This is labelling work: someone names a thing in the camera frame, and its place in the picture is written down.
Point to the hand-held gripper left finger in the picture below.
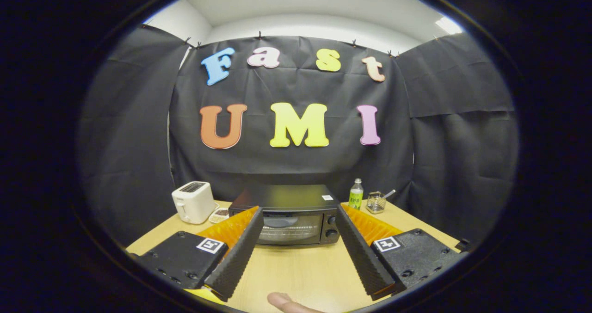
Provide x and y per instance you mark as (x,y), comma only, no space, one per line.
(238,255)

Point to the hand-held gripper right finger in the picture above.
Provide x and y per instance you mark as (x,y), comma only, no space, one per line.
(360,254)

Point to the black toaster oven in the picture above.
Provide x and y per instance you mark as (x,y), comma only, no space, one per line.
(284,196)

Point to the white pop-up toaster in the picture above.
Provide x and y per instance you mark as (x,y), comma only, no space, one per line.
(194,204)

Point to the small white dish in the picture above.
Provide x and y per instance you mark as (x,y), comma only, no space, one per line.
(218,215)

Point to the green label drink bottle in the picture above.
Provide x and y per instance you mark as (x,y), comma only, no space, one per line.
(355,198)

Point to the metal spoon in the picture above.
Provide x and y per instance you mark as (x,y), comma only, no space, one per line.
(389,193)

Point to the small ceiling light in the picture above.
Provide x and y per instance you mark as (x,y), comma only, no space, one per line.
(448,25)

